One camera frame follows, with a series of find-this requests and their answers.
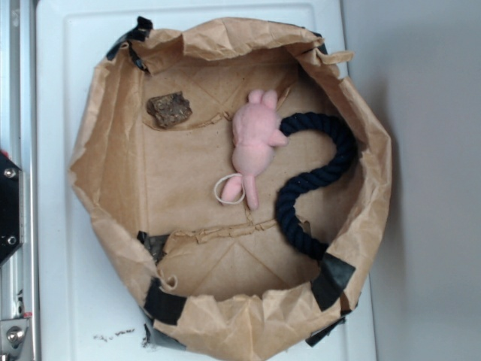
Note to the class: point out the brown rough rock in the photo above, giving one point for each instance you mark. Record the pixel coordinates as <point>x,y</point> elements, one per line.
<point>168,110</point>

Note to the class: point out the brown paper bag bin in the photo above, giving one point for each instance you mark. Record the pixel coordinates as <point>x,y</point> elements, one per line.
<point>218,279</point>

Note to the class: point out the pink plush toy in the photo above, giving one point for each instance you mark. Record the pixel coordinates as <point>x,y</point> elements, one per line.
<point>256,134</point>

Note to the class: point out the white plastic tray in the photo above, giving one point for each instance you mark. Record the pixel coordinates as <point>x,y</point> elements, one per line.
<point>86,311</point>

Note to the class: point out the black mounting plate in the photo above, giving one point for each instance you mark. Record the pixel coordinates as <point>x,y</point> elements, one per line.
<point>11,199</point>

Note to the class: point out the metal corner bracket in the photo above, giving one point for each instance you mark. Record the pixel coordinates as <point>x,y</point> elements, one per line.
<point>16,340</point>

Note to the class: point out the aluminium frame rail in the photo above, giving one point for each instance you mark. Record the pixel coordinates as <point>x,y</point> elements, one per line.
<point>19,275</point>

